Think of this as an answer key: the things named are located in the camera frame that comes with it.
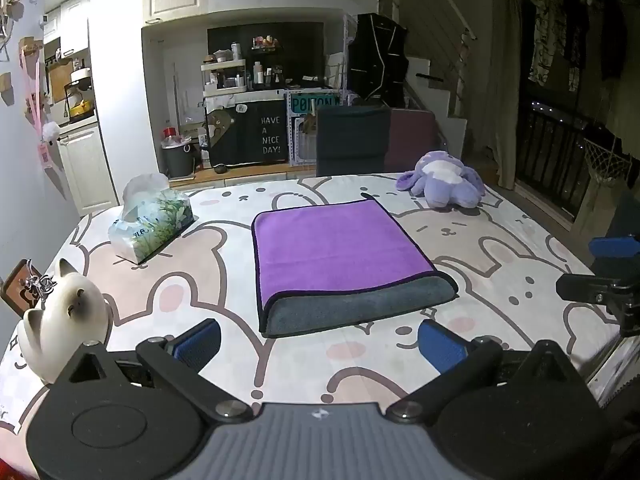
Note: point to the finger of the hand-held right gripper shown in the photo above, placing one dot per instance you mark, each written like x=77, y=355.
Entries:
x=612, y=248
x=587, y=287

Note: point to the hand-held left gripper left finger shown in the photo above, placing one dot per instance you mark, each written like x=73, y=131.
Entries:
x=199, y=344

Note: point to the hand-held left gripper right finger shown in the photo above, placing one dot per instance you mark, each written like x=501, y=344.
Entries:
x=441, y=347

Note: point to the purple and grey towel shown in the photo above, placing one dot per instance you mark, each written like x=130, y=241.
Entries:
x=340, y=245

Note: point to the rabbit printed bed sheet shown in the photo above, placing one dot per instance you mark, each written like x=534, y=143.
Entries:
x=215, y=280

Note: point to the black balcony railing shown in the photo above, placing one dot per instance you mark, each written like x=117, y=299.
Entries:
x=555, y=155

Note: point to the green floral tissue pack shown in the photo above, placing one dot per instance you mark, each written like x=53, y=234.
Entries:
x=155, y=220

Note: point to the white cat figurine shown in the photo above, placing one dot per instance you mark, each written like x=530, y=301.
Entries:
x=65, y=315

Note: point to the purple plush toy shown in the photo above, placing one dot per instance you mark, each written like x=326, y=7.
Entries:
x=447, y=180

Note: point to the grey trash bin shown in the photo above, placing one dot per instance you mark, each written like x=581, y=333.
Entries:
x=177, y=160

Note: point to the small brown card with keyring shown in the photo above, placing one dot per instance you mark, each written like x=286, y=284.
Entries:
x=17, y=287

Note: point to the beige curtain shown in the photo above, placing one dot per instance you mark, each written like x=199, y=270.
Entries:
x=507, y=90

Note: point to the white floor cabinet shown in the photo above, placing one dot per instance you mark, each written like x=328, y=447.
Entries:
x=87, y=170

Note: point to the maroon cushion panel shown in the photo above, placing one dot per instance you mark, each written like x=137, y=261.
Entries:
x=412, y=140

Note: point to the black hanging garment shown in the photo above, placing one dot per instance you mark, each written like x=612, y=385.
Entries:
x=613, y=35

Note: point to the dark hanging garment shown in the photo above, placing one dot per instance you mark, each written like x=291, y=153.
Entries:
x=576, y=35

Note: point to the black curtained cabinet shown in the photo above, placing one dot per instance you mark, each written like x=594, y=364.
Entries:
x=250, y=132

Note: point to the dark chair back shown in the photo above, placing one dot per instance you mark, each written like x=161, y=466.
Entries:
x=352, y=140

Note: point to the floral hanging garment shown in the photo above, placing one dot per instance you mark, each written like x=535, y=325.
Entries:
x=544, y=30

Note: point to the white staircase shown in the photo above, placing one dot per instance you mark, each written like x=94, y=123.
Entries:
x=440, y=95

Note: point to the green plate sign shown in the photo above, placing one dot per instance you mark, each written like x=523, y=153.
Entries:
x=312, y=103

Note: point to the white shelf rack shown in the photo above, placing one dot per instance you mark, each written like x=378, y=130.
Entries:
x=224, y=77

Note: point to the black fabric wardrobe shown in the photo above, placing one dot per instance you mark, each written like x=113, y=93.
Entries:
x=377, y=60

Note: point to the wooden cutting board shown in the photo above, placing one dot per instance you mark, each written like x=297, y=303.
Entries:
x=60, y=80

